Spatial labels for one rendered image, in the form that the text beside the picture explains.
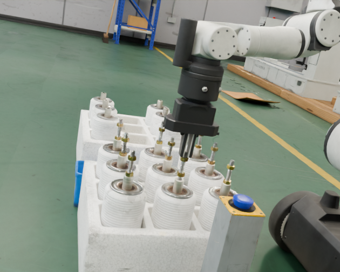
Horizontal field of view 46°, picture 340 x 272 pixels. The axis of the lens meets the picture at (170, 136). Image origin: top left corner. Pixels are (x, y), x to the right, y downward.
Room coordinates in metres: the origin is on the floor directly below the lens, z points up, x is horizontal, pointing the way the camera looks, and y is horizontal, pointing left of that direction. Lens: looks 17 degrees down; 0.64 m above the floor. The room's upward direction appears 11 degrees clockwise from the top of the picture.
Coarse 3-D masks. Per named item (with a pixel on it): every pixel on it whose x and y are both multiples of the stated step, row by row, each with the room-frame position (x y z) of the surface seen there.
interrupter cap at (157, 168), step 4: (156, 164) 0.98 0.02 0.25; (160, 164) 0.98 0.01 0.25; (152, 168) 0.94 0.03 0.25; (156, 168) 0.95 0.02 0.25; (160, 168) 0.96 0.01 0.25; (172, 168) 0.97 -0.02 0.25; (176, 168) 0.98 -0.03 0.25; (156, 172) 0.93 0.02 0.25; (160, 172) 0.93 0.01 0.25; (164, 172) 0.93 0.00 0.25; (168, 172) 0.95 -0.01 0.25; (172, 172) 0.95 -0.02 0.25; (176, 172) 0.95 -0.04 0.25
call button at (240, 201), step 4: (236, 196) 0.70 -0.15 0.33; (240, 196) 0.70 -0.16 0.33; (244, 196) 0.71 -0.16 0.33; (248, 196) 0.71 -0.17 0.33; (236, 200) 0.69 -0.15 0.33; (240, 200) 0.69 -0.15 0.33; (244, 200) 0.69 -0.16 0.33; (248, 200) 0.69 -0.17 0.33; (252, 200) 0.70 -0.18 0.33; (236, 204) 0.69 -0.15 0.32; (240, 204) 0.68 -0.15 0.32; (244, 204) 0.68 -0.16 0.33; (248, 204) 0.68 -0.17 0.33; (252, 204) 0.69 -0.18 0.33; (244, 208) 0.69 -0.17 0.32; (248, 208) 0.69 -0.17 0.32
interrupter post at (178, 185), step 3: (174, 180) 0.84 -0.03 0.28; (177, 180) 0.84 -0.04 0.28; (183, 180) 0.84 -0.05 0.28; (174, 183) 0.84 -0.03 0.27; (177, 183) 0.83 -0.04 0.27; (180, 183) 0.83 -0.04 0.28; (174, 186) 0.84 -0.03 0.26; (177, 186) 0.83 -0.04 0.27; (180, 186) 0.83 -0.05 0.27; (174, 189) 0.84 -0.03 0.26; (177, 189) 0.83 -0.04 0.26; (180, 189) 0.84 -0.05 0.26; (174, 192) 0.84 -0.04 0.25; (177, 192) 0.83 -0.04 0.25; (180, 192) 0.84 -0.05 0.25
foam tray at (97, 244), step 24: (96, 192) 0.90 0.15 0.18; (96, 216) 0.78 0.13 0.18; (144, 216) 0.83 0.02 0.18; (96, 240) 0.72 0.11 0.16; (120, 240) 0.73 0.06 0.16; (144, 240) 0.75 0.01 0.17; (168, 240) 0.76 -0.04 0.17; (192, 240) 0.78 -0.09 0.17; (96, 264) 0.72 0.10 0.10; (120, 264) 0.74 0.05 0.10; (144, 264) 0.75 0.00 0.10; (168, 264) 0.77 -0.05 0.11; (192, 264) 0.78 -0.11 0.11
